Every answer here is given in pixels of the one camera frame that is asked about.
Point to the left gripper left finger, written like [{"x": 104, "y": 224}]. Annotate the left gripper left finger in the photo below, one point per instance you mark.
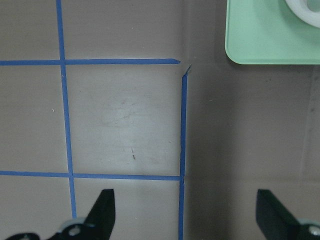
[{"x": 97, "y": 225}]

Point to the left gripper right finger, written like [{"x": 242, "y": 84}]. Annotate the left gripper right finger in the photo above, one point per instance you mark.
[{"x": 276, "y": 222}]

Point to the white round plate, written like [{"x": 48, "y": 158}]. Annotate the white round plate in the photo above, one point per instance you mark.
[{"x": 306, "y": 10}]

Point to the light green plastic tray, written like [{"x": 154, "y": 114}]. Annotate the light green plastic tray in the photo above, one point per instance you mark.
[{"x": 267, "y": 32}]

